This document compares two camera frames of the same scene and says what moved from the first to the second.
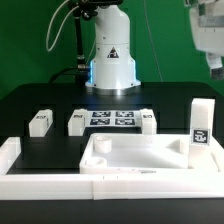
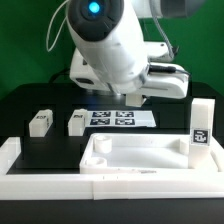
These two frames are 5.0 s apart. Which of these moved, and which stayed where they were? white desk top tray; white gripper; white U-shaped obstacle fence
Moved: white gripper
Stayed: white desk top tray; white U-shaped obstacle fence
